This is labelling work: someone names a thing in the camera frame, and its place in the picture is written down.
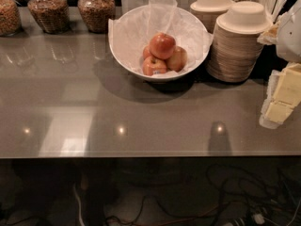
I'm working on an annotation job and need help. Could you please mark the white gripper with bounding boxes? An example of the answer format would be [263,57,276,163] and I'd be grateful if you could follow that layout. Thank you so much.
[259,63,301,129]

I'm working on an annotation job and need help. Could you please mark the red apple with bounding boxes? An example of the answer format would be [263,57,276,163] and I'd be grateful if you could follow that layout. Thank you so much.
[150,33,176,59]
[143,45,151,59]
[142,56,167,76]
[166,46,187,72]

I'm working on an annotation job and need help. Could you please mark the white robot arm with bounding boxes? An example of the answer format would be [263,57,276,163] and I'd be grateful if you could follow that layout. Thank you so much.
[259,0,301,129]

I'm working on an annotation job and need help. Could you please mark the white ceramic bowl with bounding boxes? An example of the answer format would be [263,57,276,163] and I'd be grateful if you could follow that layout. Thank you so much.
[108,5,212,82]

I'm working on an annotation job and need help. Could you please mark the front stack paper bowls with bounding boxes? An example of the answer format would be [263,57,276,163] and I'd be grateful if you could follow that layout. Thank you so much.
[206,1,272,83]

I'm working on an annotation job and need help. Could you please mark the stack paper bowls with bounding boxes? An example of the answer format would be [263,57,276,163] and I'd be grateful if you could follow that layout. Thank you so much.
[190,0,233,33]
[206,1,272,83]

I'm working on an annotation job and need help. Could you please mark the back stack paper bowls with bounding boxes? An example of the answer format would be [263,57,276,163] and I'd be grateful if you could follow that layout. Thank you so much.
[190,0,233,33]

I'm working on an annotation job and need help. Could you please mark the white power adapter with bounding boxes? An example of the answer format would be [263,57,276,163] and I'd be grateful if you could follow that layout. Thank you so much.
[253,214,265,225]

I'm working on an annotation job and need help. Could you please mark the white tissue paper liner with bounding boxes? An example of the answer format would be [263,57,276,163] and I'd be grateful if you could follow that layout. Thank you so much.
[107,0,214,78]

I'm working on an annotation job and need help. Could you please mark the right glass cereal jar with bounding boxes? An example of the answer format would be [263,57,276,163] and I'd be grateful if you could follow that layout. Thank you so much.
[77,0,116,34]

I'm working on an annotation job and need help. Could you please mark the glass cereal jar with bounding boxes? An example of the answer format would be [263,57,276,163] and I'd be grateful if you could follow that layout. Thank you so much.
[0,0,22,36]
[77,0,116,34]
[27,0,70,34]

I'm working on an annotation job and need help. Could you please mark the middle glass cereal jar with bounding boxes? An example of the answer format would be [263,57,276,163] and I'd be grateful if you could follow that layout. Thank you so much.
[27,0,70,34]

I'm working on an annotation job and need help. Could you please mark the left glass cereal jar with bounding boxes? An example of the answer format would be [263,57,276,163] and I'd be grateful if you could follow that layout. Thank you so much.
[0,0,22,36]

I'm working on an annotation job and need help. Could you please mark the black floor cables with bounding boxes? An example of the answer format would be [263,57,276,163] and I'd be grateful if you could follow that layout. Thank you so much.
[106,163,301,226]

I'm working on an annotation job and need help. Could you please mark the white cable on floor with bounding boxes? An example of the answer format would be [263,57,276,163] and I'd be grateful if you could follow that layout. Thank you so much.
[72,183,87,226]

